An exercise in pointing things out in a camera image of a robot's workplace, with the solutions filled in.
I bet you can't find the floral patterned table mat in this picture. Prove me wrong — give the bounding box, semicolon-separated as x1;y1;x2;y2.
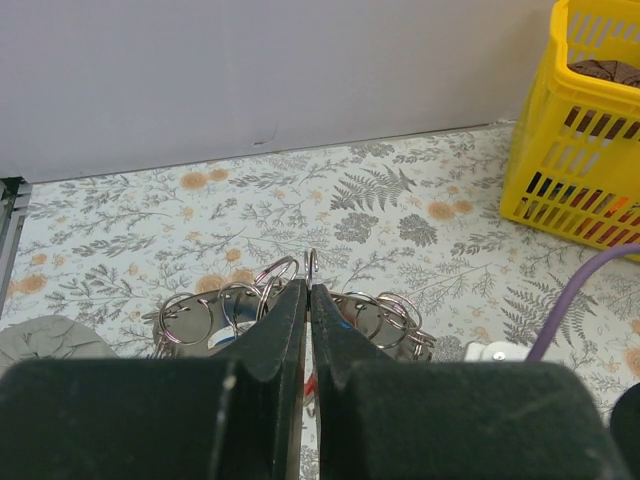
2;127;639;383

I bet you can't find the yellow plastic shopping basket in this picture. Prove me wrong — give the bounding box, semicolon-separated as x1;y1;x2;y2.
500;1;639;250

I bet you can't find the brown round bread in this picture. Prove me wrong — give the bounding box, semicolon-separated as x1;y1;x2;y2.
568;59;640;88

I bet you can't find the red key tag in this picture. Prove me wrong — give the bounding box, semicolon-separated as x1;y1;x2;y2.
304;373;317;398

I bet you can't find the round metal key organizer ring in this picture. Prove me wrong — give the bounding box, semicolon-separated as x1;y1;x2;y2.
141;248;437;364

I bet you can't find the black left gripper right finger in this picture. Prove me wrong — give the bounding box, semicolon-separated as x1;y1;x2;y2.
310;285;630;479

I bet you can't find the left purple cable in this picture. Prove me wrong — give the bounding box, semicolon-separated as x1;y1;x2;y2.
527;243;640;362

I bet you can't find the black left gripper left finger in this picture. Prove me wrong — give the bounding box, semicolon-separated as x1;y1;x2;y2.
1;280;306;479

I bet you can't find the blue key tag with label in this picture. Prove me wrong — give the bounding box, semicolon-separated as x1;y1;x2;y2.
207;321;255;350

